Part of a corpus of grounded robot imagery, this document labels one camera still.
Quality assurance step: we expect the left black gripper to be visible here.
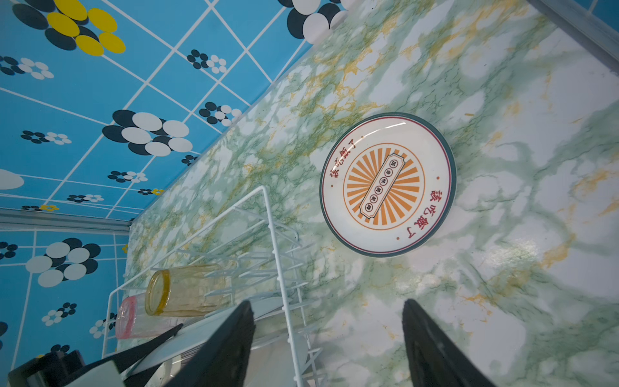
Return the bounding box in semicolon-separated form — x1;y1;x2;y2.
8;323;184;386

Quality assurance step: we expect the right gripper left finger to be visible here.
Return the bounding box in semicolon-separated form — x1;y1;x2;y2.
167;301;256;387

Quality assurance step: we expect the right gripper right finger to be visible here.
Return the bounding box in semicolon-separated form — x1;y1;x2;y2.
402;299;494;387

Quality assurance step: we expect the white wire dish rack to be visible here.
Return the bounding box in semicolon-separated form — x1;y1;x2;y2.
100;186;327;386

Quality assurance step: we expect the green rimmed white plate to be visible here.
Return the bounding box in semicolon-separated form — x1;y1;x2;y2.
128;297;283;376

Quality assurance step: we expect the orange sunburst plate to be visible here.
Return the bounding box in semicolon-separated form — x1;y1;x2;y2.
319;112;457;258

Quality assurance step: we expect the pink glass cup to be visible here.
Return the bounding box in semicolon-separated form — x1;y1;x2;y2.
115;293;182;340

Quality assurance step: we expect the yellow glass cup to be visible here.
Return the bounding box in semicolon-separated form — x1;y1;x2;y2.
144;264;230;317

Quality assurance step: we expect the right aluminium frame post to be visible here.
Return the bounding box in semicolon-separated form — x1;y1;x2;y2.
528;0;618;75

